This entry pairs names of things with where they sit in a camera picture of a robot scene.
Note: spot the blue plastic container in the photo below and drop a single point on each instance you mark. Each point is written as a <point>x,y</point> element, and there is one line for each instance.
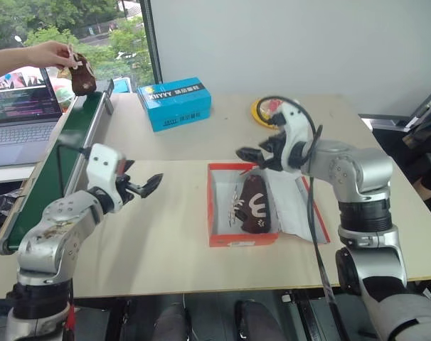
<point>122,85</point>

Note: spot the person's bare forearm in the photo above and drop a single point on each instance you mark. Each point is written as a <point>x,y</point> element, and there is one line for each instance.
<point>5,65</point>

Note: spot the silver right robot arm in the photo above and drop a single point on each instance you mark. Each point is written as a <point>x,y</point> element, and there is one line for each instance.
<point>365,167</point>

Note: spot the orange shoebox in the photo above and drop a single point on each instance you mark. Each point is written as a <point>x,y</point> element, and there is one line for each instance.
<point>233,239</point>

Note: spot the bystander in black clothes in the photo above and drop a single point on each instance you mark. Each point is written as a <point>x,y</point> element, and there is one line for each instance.
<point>429,167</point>

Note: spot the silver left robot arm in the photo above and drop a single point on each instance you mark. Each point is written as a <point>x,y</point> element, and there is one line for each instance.
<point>59,227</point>

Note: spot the green conveyor belt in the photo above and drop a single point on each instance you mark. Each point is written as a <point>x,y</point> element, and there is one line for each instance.
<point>41,184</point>

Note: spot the grey laptop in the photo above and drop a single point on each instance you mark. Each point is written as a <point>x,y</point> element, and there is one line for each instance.
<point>20,117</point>

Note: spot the dark rounded shape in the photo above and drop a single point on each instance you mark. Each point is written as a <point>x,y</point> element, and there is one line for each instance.
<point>258,321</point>

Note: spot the brown shoe with white laces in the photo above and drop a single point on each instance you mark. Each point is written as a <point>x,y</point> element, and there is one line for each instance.
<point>83,78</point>
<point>256,202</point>

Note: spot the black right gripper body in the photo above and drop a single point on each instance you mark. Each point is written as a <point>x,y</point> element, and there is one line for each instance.
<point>277,156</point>

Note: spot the person's bare hand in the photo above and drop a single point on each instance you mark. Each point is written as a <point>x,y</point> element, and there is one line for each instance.
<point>48,53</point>

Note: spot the white wrapping paper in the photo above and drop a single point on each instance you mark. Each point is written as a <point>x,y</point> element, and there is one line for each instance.
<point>288,202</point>

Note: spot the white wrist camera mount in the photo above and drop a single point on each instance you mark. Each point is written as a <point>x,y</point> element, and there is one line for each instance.
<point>103,167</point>
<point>296,124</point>

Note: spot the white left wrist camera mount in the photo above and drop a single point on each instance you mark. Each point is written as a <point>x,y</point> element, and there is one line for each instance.
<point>103,167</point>

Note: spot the colourful snack bag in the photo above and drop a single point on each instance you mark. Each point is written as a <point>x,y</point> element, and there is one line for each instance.
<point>62,90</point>

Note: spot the black plastic bag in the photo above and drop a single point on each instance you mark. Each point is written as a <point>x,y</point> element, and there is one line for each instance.
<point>7,207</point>

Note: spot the blue shoebox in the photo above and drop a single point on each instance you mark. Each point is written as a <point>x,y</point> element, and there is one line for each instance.
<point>176,103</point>

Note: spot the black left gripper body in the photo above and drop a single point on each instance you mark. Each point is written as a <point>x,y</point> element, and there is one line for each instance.
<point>124,193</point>

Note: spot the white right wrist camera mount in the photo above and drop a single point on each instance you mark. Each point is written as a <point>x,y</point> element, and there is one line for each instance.
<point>296,124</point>

